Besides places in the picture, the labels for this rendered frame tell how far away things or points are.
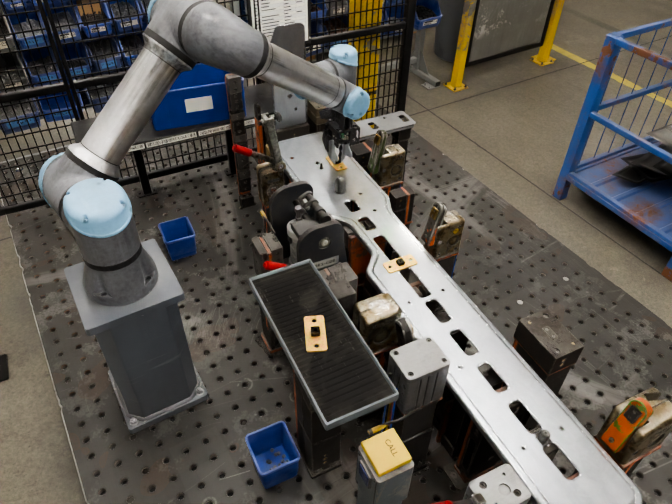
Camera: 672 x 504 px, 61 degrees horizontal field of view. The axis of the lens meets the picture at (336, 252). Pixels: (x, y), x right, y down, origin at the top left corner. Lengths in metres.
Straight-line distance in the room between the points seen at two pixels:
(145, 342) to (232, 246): 0.70
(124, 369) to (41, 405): 1.24
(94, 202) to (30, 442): 1.50
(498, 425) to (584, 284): 0.88
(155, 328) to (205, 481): 0.38
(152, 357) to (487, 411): 0.74
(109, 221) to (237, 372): 0.65
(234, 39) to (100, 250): 0.48
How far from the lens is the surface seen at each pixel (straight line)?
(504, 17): 4.65
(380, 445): 0.96
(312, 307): 1.12
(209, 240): 1.99
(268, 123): 1.59
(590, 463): 1.22
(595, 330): 1.86
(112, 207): 1.16
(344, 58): 1.55
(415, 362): 1.11
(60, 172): 1.29
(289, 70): 1.26
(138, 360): 1.38
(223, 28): 1.17
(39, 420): 2.58
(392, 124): 2.00
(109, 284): 1.25
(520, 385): 1.27
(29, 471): 2.47
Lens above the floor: 2.00
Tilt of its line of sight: 43 degrees down
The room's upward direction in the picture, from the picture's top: 1 degrees clockwise
